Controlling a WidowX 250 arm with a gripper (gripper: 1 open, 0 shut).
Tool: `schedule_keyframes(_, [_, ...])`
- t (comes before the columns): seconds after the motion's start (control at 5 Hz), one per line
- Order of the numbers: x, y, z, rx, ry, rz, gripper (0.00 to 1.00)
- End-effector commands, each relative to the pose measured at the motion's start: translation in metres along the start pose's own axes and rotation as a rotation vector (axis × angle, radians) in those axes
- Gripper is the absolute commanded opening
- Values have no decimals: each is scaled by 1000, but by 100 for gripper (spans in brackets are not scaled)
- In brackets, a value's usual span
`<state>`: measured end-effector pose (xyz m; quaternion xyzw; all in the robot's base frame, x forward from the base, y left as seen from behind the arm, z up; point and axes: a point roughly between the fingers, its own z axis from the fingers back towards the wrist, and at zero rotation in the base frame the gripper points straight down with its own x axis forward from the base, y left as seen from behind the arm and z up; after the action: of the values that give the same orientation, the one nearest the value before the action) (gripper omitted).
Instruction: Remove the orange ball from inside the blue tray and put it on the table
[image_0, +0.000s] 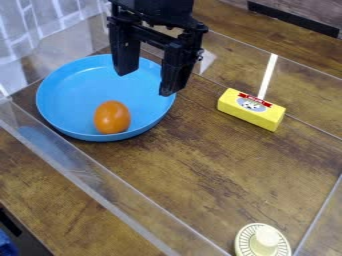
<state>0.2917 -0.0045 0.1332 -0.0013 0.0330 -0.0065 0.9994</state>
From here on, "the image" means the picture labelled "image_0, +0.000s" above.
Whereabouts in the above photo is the orange ball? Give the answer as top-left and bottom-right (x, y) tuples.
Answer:
(93, 100), (131, 134)

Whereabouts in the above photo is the yellow butter box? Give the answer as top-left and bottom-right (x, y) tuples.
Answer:
(216, 88), (286, 132)

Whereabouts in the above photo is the blue round tray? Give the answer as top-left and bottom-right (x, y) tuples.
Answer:
(35, 54), (176, 142)

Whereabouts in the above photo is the cream round knob lid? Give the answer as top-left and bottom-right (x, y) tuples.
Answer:
(234, 223), (292, 256)

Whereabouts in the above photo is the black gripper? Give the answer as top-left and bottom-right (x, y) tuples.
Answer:
(107, 0), (208, 96)

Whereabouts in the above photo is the clear acrylic enclosure wall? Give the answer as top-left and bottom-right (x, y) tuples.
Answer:
(0, 0), (342, 256)

